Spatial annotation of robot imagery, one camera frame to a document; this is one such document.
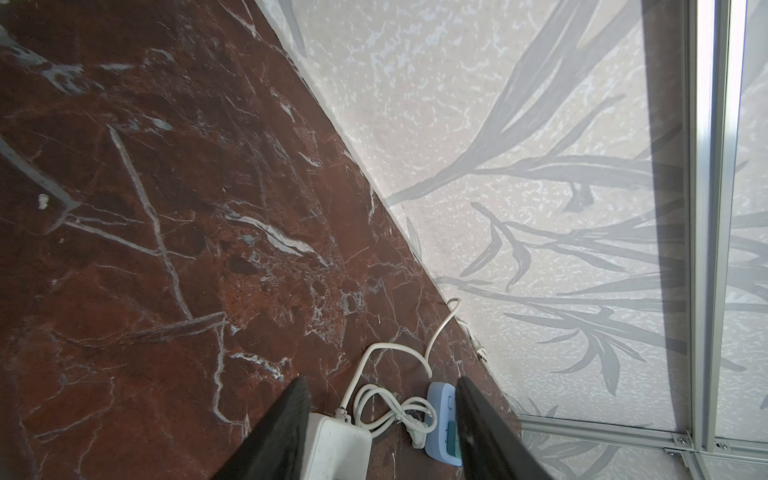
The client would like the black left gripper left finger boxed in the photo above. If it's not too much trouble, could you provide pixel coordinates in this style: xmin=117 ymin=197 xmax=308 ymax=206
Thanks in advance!
xmin=213 ymin=377 xmax=311 ymax=480

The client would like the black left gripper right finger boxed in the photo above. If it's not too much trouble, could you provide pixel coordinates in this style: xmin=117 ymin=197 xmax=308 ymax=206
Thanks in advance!
xmin=456 ymin=377 xmax=551 ymax=480

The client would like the light blue square socket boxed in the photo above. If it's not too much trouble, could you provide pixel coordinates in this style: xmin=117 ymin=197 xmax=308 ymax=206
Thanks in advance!
xmin=425 ymin=382 xmax=463 ymax=467

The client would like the white multicolour power strip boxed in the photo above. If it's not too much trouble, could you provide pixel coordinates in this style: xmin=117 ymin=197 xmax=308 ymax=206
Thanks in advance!
xmin=300 ymin=413 xmax=373 ymax=480

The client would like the white cord with plug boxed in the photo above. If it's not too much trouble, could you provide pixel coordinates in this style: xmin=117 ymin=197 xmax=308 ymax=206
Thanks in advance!
xmin=352 ymin=383 xmax=439 ymax=450

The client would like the white power strip cable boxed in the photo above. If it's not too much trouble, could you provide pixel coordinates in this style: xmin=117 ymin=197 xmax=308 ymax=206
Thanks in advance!
xmin=335 ymin=298 xmax=488 ymax=421

